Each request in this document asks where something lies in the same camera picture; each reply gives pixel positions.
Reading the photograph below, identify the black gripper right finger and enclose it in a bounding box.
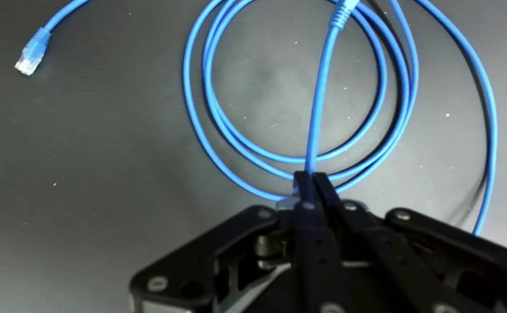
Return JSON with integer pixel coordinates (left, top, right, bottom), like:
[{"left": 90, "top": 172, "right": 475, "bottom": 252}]
[{"left": 314, "top": 174, "right": 473, "bottom": 313}]

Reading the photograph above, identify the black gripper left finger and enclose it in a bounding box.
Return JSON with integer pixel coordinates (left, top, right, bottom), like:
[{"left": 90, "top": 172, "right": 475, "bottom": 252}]
[{"left": 293, "top": 172, "right": 346, "bottom": 313}]

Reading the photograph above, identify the blue ethernet cable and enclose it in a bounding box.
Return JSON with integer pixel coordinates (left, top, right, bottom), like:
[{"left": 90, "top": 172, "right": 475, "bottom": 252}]
[{"left": 15, "top": 0, "right": 501, "bottom": 236}]

